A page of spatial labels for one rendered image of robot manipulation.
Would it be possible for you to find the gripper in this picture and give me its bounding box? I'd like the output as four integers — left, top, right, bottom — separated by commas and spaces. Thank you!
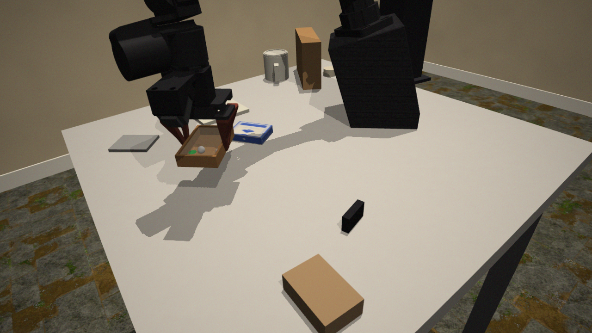
160, 62, 239, 151

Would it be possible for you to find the tan rectangular block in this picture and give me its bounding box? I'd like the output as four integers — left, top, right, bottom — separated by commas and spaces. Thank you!
282, 254, 364, 333

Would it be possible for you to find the beige flat square board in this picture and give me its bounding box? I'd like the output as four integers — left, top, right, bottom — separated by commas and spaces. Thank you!
196, 99, 249, 125

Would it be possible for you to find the grey mug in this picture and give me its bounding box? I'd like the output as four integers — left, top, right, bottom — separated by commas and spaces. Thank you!
263, 49, 289, 82

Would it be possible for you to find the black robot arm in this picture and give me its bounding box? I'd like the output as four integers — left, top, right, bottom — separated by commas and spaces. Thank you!
109, 0, 394, 128

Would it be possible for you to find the tan rectangular box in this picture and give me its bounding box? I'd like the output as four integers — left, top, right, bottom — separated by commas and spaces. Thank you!
295, 27, 321, 90

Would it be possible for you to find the wooden ball-in-hole puzzle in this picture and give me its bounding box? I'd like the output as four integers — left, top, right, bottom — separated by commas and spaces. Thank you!
175, 125, 226, 168

